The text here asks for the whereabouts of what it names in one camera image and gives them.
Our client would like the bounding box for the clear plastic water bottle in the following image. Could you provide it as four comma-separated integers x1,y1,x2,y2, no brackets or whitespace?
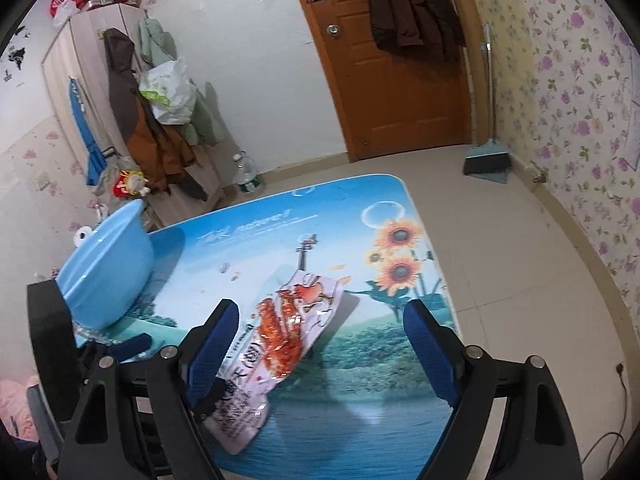
233,152,264,194

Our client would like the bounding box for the dark brown hanging jacket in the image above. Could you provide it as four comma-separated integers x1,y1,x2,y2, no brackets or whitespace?
369,0,464,63

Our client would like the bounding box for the blue hanging strap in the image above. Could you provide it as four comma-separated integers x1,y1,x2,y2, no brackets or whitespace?
67,76,109,188

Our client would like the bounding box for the red plush doll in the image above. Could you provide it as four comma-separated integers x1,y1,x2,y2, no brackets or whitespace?
112,170,151,198

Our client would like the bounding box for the teal broom with dustpan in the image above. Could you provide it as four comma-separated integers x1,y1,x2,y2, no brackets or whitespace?
463,23,512,184

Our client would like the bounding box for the beige wardrobe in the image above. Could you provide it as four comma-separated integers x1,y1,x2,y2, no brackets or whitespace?
42,4,224,228

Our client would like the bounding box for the red white snack bag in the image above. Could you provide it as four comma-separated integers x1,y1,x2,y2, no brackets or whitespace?
204,266,343,455

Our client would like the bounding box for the brown wooden door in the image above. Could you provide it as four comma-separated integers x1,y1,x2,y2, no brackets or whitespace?
299,0,484,162

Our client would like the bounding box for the white green plastic bag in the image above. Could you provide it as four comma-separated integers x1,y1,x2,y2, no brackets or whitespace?
139,58,196,126

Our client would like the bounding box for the light blue plastic basin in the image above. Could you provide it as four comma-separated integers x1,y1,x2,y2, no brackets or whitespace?
56,200,155,330

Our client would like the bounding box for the brown orange hanging coat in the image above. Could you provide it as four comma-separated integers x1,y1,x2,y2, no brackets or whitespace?
103,28,208,202

